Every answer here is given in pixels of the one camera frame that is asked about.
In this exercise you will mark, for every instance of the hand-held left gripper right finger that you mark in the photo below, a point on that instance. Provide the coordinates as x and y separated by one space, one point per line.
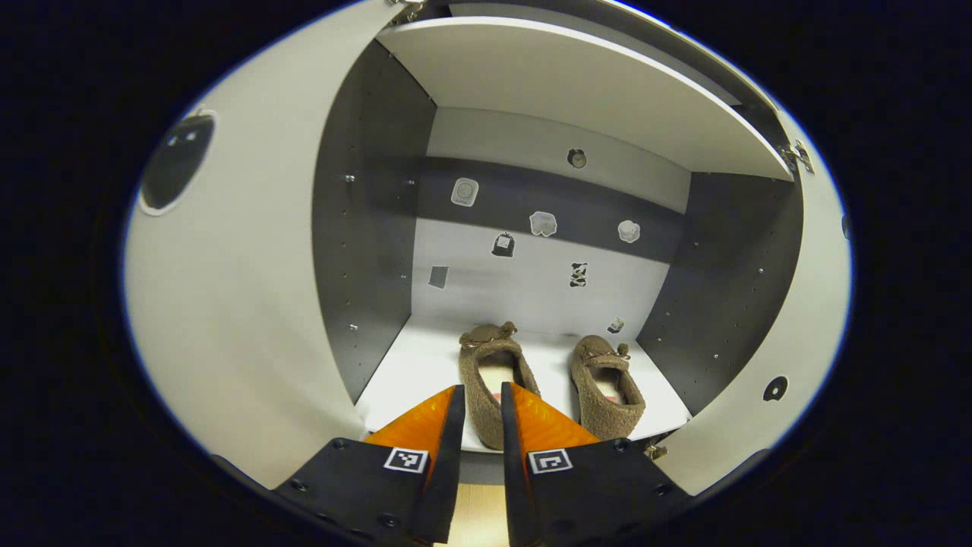
516 486

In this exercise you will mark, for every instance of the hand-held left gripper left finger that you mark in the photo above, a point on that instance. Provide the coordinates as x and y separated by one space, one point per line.
448 471

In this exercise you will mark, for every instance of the brown fluffy shoe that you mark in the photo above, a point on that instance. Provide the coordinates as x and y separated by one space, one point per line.
477 395
607 414

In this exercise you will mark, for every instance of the white grey shoe cabinet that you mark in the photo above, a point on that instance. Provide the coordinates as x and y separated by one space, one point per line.
364 228

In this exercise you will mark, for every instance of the white shoe cabinet door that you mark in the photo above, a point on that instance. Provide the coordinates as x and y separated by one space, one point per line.
243 304
805 319

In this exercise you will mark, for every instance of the white cabinet shelf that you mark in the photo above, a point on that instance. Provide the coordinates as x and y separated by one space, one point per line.
569 83
418 365

